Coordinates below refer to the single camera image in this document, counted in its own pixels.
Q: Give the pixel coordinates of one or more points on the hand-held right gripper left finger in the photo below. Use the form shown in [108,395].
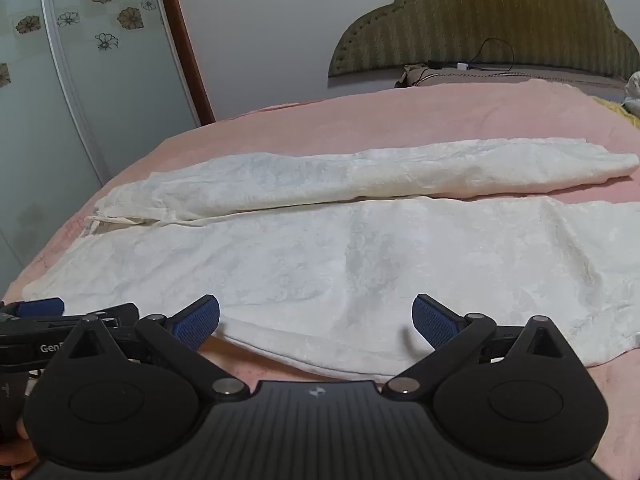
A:
[196,324]

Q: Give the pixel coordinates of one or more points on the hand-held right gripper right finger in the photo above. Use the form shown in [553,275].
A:
[434,324]

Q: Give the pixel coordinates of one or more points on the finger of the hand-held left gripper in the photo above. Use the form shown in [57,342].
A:
[120,312]
[40,306]

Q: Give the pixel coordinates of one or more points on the white pants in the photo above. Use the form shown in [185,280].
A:
[350,260]

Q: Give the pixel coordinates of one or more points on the person's left hand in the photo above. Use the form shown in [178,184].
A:
[17,452]

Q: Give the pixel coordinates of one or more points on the flower print glass wardrobe door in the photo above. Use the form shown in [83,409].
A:
[75,110]

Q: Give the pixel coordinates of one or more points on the pink blanket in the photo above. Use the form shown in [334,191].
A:
[310,115]

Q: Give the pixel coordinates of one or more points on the brown pillow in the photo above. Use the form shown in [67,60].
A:
[500,76]

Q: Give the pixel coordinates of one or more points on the yellow cloth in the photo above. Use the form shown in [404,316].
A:
[617,110]

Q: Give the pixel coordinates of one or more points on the white crumpled cloth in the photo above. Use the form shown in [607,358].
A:
[634,90]

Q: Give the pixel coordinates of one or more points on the green padded headboard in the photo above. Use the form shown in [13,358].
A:
[500,15]

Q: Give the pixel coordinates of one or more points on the brown wooden door frame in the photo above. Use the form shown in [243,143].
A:
[185,45]

